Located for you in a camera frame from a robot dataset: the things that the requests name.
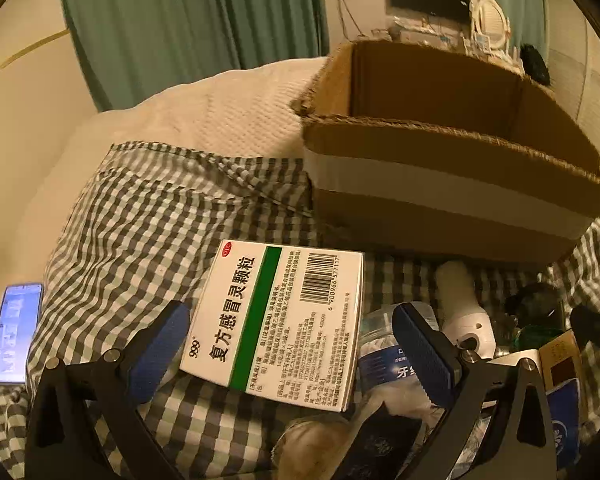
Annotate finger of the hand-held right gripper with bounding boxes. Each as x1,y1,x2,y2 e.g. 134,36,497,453
570,305,600,356

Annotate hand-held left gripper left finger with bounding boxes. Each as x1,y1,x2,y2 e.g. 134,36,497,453
25,300,193,480

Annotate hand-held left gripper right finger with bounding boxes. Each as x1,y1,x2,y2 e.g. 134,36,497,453
391,302,553,480

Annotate blue white plastic packet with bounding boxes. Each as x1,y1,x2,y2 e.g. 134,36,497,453
357,302,451,411

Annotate white green medicine box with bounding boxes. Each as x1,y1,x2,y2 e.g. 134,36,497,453
180,239,365,413

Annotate brown cardboard box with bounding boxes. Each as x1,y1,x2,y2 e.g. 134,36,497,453
290,40,600,266

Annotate brown small box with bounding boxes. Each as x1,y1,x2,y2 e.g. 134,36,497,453
537,330,583,391

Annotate dark glass bottle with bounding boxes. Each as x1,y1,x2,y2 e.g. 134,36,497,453
505,282,566,356

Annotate dark blue booklet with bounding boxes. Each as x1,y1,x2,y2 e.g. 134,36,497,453
340,405,423,480

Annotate blue small box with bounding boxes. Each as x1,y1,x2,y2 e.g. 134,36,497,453
547,380,581,466

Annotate green white checkered blanket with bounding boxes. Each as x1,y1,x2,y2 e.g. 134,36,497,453
0,142,600,480

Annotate beige round object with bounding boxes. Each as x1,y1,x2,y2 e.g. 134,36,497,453
272,417,356,480

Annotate smartphone with lit screen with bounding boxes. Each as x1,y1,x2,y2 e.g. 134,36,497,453
0,282,45,386

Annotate black bag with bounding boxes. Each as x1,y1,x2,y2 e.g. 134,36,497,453
520,44,551,86

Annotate white quilt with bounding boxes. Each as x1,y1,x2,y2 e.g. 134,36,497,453
45,57,331,201

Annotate white oval mirror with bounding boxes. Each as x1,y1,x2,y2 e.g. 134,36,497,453
470,0,511,51

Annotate narrow green curtain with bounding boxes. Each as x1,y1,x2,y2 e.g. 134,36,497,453
475,0,546,61

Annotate wide green curtain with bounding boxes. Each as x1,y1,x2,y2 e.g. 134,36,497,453
60,0,330,111

